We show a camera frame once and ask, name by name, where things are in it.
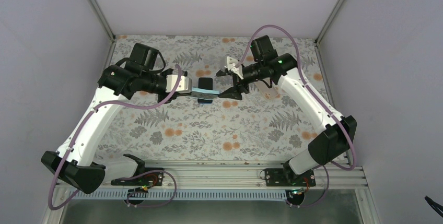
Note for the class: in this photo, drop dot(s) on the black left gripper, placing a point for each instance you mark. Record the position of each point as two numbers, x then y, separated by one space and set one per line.
176 94

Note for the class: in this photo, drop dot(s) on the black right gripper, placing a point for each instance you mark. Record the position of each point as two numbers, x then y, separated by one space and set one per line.
237 83

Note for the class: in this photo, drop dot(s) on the blue-cased black phone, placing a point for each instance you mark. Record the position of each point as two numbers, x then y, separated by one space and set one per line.
204 94

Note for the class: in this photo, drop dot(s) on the beige phone case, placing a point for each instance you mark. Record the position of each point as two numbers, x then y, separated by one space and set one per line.
267 89

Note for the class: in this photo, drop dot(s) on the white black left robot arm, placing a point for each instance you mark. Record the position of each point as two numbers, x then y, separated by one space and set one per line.
131 82

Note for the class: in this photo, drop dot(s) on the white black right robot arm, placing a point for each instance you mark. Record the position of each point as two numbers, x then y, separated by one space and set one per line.
335 133

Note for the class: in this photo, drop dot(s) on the floral patterned table mat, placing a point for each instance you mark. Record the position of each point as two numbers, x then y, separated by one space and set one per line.
253 129

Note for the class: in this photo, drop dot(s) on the black object at edge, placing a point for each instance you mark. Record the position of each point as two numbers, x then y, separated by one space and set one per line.
434 205

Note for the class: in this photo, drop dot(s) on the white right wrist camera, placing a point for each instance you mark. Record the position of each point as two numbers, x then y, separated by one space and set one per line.
234 66

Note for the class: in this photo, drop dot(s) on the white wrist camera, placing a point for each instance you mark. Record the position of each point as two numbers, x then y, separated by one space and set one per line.
183 84
234 66

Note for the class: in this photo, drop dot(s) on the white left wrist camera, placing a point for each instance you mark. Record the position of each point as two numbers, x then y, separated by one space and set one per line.
183 84

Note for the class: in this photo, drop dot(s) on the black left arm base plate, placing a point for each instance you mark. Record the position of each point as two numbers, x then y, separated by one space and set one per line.
151 177

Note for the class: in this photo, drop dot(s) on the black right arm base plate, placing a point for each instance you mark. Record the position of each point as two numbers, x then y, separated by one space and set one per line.
276 177

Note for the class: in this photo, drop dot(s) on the aluminium rail frame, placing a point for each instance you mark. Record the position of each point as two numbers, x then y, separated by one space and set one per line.
227 192

